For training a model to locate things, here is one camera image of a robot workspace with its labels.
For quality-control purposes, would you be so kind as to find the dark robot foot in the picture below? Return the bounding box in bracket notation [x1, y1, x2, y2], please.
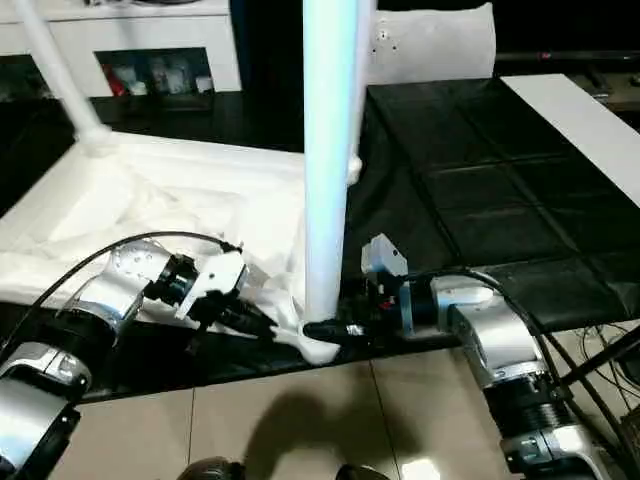
[182, 457, 246, 480]
[337, 463, 386, 480]

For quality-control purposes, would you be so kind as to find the black cabinet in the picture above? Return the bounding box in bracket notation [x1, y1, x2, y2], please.
[229, 0, 311, 151]

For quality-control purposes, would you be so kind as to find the white glass-door cabinet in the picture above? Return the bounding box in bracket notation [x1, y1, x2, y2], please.
[0, 0, 241, 99]

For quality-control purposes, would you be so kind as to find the brown woven basket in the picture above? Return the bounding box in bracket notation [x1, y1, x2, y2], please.
[619, 409, 640, 461]

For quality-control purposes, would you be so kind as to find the white table leg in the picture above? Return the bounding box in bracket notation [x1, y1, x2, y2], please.
[12, 0, 114, 151]
[344, 0, 381, 186]
[302, 0, 377, 324]

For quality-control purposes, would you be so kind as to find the white chair back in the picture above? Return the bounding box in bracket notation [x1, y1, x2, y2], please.
[367, 2, 496, 86]

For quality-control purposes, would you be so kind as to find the dark robot left foot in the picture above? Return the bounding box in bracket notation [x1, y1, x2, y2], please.
[182, 457, 246, 480]

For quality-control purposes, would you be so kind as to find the dark robot right foot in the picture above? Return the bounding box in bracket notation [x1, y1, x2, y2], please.
[337, 463, 386, 480]

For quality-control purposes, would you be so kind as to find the white plastic table top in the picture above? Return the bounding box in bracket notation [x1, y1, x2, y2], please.
[0, 127, 364, 366]

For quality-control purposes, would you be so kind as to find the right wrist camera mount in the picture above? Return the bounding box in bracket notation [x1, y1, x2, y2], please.
[360, 232, 416, 339]

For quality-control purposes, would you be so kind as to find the black tripod leg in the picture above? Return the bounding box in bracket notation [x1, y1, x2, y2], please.
[559, 339, 640, 391]

